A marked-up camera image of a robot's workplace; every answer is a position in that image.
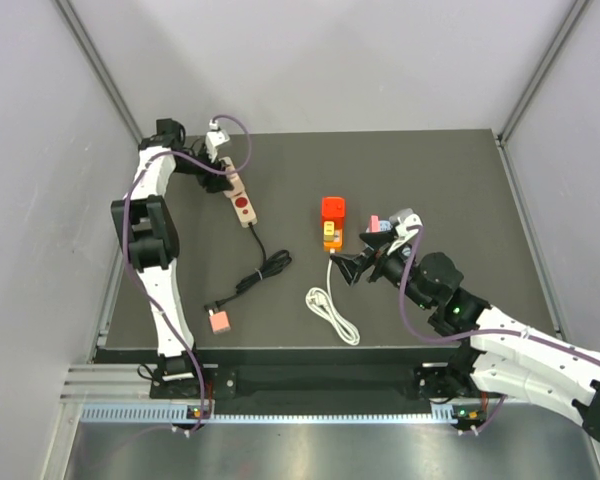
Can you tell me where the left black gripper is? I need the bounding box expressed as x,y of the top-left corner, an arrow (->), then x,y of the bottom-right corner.
172,143 -> 231,194

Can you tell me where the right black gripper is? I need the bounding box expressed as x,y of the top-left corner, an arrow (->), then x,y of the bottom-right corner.
331,229 -> 433,310

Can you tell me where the orange power strip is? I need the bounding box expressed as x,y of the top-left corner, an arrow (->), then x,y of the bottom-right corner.
322,218 -> 344,251

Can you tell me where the pink square adapter plug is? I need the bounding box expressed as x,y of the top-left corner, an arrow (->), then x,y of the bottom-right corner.
369,215 -> 380,233

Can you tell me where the yellow cube charger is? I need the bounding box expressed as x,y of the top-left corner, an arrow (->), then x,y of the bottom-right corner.
323,221 -> 338,244

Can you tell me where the salmon pink plug adapter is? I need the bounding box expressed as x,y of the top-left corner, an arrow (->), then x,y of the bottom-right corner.
208,310 -> 231,334

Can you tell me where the pink cube adapter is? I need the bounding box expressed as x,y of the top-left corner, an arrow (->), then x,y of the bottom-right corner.
220,156 -> 244,197

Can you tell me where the blue round power socket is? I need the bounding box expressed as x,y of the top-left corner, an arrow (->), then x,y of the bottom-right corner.
379,220 -> 394,234

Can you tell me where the beige red power strip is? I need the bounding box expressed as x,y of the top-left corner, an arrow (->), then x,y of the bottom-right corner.
224,185 -> 257,228

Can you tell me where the red plug adapter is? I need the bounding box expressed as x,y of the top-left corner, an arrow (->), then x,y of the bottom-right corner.
321,196 -> 346,229

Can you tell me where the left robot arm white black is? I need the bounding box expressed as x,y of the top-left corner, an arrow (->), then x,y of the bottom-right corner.
110,118 -> 229,397

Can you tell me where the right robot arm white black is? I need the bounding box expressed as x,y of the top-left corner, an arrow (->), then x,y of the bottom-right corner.
331,232 -> 600,443

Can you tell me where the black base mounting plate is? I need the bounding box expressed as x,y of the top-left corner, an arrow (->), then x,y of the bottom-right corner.
149,362 -> 501,404

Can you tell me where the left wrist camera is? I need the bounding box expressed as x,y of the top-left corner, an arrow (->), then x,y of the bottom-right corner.
204,119 -> 231,162

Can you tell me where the white cord with plug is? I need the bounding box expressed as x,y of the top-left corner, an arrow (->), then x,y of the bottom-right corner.
303,249 -> 360,346

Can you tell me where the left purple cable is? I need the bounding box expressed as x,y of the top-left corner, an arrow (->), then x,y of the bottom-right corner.
120,113 -> 254,434

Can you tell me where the purple cable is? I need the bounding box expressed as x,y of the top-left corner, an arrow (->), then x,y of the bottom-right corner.
397,225 -> 600,434
120,113 -> 254,434

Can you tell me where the black power strip cord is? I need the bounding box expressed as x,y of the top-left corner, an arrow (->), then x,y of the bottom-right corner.
203,222 -> 294,316

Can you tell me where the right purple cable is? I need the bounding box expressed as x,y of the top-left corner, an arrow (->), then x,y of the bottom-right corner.
397,225 -> 600,434

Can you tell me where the grey slotted cable duct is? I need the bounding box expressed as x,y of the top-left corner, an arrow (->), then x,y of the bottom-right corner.
80,403 -> 479,426

